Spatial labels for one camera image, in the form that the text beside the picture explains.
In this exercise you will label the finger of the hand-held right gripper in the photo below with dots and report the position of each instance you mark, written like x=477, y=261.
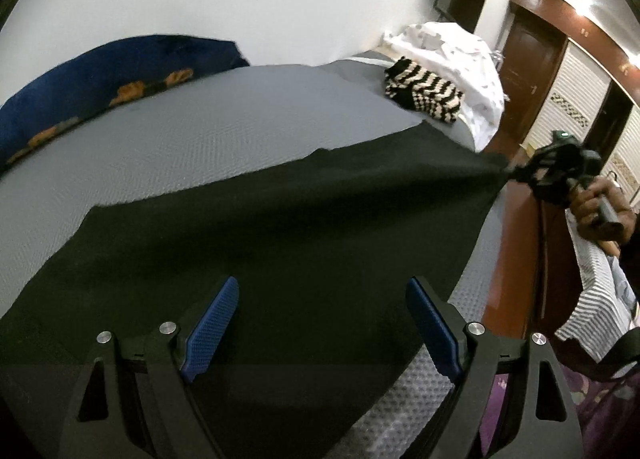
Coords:
x=520, y=173

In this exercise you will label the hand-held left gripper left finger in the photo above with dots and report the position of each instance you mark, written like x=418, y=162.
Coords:
x=214, y=331

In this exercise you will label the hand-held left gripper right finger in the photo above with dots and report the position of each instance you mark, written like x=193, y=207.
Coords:
x=431, y=331

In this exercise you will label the black pants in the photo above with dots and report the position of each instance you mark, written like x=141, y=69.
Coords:
x=275, y=219

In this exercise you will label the person's right hand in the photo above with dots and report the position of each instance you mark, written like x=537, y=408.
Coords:
x=582, y=213

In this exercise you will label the white louvered wardrobe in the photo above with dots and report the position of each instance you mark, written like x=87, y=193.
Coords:
x=570, y=89

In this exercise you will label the dark brown wooden door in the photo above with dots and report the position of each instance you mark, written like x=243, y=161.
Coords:
x=525, y=64

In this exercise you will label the black and cream striped knit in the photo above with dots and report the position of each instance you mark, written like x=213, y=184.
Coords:
x=425, y=89

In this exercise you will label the white printed cloth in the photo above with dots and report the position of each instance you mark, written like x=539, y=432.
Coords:
x=465, y=56

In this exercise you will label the grey and white striped cloth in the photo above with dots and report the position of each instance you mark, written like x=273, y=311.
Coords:
x=595, y=299

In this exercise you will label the person's purple printed clothing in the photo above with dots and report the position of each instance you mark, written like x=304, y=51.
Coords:
x=600, y=416

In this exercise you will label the blue blanket with orange print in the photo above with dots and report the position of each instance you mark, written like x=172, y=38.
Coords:
x=75, y=84

